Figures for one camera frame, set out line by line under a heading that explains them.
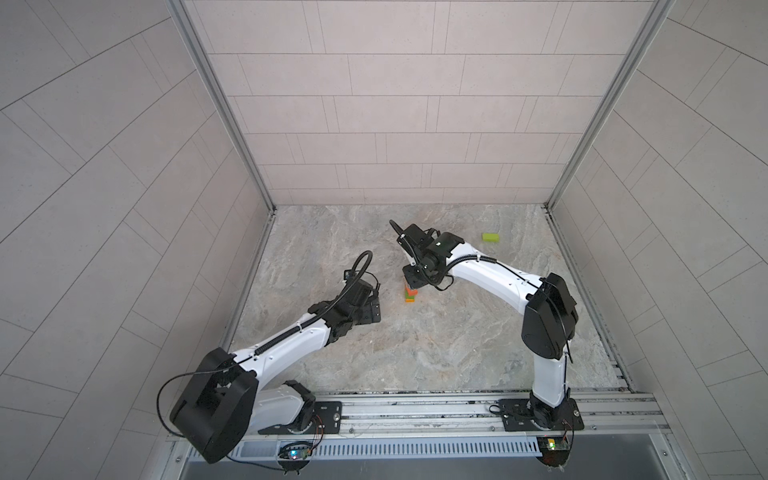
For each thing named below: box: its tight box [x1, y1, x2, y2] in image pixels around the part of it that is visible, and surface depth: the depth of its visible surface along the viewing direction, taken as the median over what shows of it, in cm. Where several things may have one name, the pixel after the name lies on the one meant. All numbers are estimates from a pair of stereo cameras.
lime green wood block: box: [482, 233, 501, 243], surface depth 108 cm
